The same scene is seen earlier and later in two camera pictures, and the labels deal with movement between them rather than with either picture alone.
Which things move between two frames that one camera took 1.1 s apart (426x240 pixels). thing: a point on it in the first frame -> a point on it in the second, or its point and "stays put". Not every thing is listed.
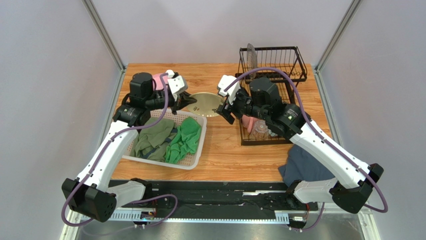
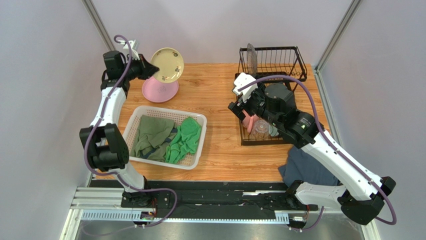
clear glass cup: (260, 131) stays put
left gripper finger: (183, 102) -> (147, 70)
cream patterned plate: (206, 102) -> (170, 63)
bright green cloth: (185, 141) stays put
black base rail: (226, 195) stays put
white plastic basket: (192, 162) stays put
